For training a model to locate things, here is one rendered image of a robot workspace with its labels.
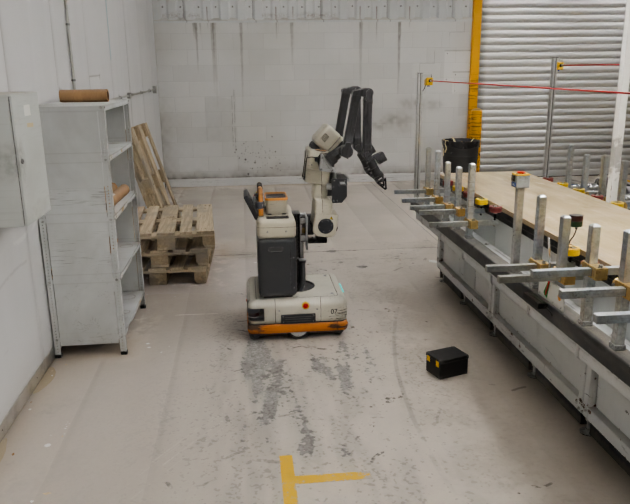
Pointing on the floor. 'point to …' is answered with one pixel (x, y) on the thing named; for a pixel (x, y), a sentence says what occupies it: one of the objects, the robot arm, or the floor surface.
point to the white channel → (621, 99)
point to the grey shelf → (90, 223)
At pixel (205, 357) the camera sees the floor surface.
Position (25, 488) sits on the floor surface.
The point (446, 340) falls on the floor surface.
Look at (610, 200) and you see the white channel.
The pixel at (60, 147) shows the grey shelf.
